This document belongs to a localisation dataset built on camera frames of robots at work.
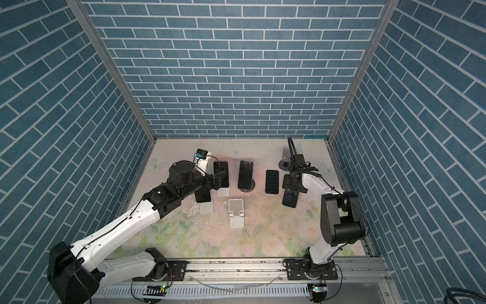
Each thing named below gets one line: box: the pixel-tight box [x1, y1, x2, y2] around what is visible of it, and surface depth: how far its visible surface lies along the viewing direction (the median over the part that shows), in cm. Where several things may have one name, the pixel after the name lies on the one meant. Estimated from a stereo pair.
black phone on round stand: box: [237, 160, 254, 190], surface depth 95 cm
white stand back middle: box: [216, 187, 230, 197], surface depth 98 cm
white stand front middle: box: [228, 198, 245, 229], surface depth 86 cm
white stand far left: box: [199, 199, 214, 214], surface depth 92 cm
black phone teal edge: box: [282, 188, 299, 208], surface depth 93 cm
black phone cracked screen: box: [265, 169, 280, 195], surface depth 104 cm
